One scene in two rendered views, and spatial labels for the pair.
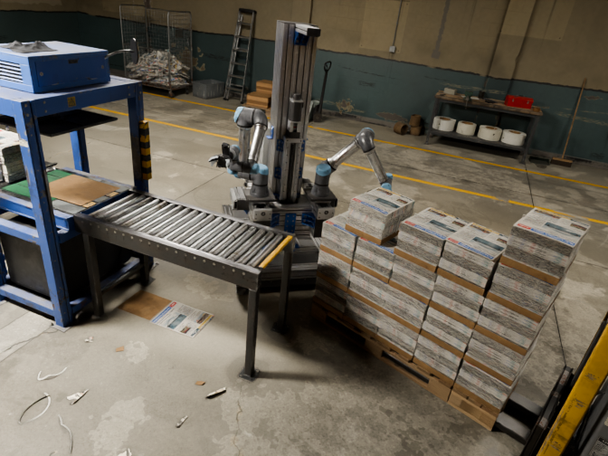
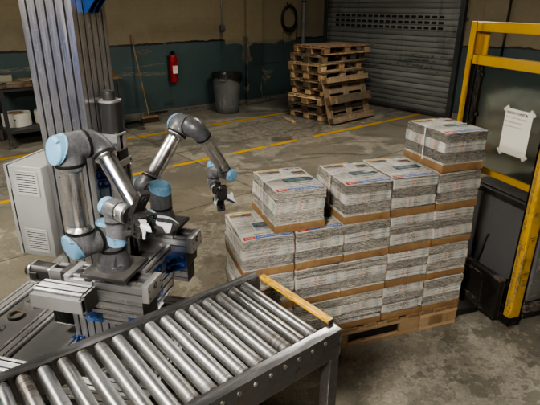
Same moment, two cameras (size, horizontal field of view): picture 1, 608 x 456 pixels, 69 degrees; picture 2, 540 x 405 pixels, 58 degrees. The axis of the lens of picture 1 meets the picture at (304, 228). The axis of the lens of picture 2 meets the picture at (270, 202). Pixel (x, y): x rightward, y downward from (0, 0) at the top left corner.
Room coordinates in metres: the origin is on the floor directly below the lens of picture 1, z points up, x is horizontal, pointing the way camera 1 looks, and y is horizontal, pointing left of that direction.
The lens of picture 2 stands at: (1.48, 1.65, 1.92)
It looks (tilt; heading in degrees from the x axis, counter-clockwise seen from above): 22 degrees down; 302
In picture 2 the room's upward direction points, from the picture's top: straight up
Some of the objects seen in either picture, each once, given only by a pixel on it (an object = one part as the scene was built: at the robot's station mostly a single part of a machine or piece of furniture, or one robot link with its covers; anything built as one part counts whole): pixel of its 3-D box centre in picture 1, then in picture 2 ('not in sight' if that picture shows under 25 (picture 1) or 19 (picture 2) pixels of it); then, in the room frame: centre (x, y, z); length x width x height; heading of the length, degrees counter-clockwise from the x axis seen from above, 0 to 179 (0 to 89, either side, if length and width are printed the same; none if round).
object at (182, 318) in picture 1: (183, 318); not in sight; (2.53, 0.81, 0.00); 0.37 x 0.29 x 0.01; 71
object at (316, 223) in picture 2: (368, 231); (294, 220); (2.62, -0.43, 0.86); 0.29 x 0.16 x 0.04; 52
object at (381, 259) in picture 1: (396, 297); (326, 275); (2.54, -0.70, 0.42); 1.17 x 0.39 x 0.83; 52
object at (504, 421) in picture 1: (448, 388); (408, 319); (2.10, -1.05, 0.05); 1.05 x 0.10 x 0.04; 52
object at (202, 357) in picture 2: (211, 235); (194, 349); (2.46, 0.59, 0.77); 0.47 x 0.05 x 0.05; 161
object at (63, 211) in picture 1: (67, 194); not in sight; (2.85, 1.74, 0.75); 0.70 x 0.65 x 0.10; 71
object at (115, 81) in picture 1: (50, 89); not in sight; (2.85, 1.74, 1.50); 0.94 x 0.68 x 0.10; 161
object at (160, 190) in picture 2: (323, 174); (159, 194); (3.27, -0.10, 0.98); 0.13 x 0.12 x 0.14; 170
